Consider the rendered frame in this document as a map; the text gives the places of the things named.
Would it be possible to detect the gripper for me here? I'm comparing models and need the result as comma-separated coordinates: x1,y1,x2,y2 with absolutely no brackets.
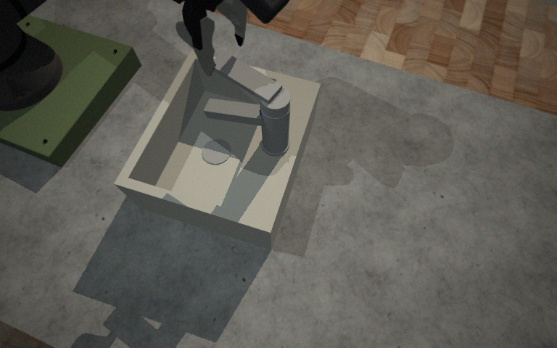
173,0,247,77

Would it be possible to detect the beige rectangular sink basin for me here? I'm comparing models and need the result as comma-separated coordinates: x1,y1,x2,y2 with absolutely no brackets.
116,51,321,250

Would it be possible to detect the grey mixer tap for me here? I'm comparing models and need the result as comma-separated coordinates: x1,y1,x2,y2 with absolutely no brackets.
203,51,291,157

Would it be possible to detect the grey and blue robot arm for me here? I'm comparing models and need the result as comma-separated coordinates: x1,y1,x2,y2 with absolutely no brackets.
0,0,289,111

